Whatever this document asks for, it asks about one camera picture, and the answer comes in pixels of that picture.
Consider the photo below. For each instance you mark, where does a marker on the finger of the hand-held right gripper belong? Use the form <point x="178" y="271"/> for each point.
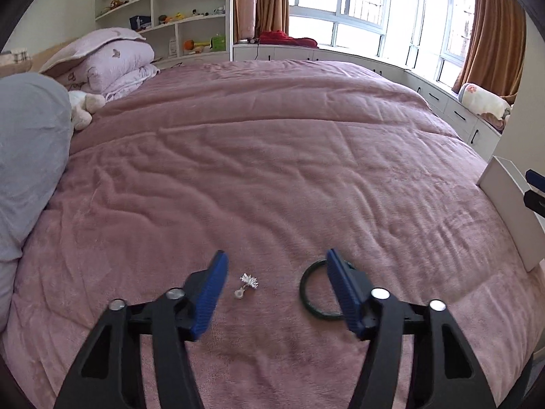
<point x="536" y="204"/>
<point x="536" y="179"/>

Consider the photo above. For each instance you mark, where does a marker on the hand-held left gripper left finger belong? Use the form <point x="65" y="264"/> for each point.
<point x="208" y="294"/>

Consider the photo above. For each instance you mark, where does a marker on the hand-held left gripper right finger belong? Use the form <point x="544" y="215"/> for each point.
<point x="345" y="289"/>

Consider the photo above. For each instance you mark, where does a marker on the white box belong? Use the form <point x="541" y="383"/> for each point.
<point x="506" y="204"/>

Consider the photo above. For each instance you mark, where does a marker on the silver flower earring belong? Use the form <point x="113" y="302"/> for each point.
<point x="247" y="282"/>

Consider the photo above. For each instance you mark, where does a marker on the dark green bangle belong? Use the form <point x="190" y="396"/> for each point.
<point x="303" y="292"/>

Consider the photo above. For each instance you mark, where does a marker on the white plush pillow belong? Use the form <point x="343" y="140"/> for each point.
<point x="483" y="101"/>

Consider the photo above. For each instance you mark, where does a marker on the brown curtain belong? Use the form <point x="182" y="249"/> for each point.
<point x="264" y="0"/>
<point x="494" y="38"/>

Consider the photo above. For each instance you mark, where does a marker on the white window seat cabinets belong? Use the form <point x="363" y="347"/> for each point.
<point x="383" y="66"/>

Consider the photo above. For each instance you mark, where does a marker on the pale pillow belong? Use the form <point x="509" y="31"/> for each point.
<point x="6" y="294"/>

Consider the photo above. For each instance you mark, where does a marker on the white plush toy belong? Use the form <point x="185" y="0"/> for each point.
<point x="83" y="108"/>

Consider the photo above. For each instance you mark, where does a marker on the grey pillow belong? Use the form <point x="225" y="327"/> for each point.
<point x="30" y="157"/>

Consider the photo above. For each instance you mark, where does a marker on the folded lilac quilt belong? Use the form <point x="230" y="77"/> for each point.
<point x="119" y="68"/>

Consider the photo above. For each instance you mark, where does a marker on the white framed bay window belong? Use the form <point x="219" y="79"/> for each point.
<point x="362" y="4"/>

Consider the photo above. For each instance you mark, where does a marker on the red cloth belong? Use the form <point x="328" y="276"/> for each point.
<point x="285" y="38"/>

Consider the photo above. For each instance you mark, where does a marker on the lilac pillow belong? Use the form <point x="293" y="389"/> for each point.
<point x="93" y="44"/>

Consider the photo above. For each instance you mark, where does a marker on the white bookshelf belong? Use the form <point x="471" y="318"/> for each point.
<point x="170" y="12"/>

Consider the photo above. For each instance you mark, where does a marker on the pink air purifier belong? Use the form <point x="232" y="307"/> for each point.
<point x="248" y="12"/>

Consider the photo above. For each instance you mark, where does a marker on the beige headboard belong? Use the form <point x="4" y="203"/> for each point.
<point x="47" y="51"/>

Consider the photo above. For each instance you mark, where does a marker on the rows of small toy figures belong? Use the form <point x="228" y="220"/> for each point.
<point x="170" y="4"/>

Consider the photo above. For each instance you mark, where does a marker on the patchwork cloth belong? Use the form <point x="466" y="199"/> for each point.
<point x="12" y="57"/>

